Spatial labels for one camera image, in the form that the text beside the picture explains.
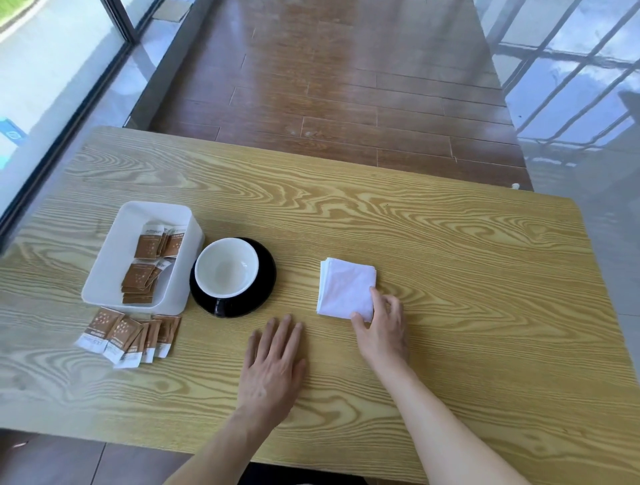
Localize person's right forearm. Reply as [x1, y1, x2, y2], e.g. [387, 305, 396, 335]
[374, 361, 532, 485]

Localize white napkin stack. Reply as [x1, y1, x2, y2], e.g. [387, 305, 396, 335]
[316, 257, 377, 323]

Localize dark window frame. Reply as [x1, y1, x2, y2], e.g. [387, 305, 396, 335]
[0, 0, 166, 253]

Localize brown white sugar sachet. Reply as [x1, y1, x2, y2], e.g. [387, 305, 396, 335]
[113, 322, 150, 370]
[152, 314, 182, 359]
[74, 307, 126, 355]
[102, 316, 144, 365]
[141, 319, 163, 364]

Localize white plastic tray box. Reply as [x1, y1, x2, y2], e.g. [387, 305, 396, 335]
[81, 201, 205, 316]

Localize blue ground sign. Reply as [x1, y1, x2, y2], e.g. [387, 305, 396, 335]
[0, 117, 29, 147]

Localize white coffee cup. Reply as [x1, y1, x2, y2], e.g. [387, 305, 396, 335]
[194, 237, 260, 316]

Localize pile of brown packets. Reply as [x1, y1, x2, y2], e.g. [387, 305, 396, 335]
[121, 223, 188, 305]

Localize person's right hand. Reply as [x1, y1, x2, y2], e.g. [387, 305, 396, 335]
[350, 287, 409, 371]

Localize black round saucer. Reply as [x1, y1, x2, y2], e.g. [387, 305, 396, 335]
[189, 237, 277, 319]

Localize person's left hand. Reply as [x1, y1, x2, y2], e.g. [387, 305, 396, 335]
[236, 314, 308, 426]

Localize person's left forearm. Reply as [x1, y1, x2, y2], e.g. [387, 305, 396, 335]
[162, 407, 282, 485]

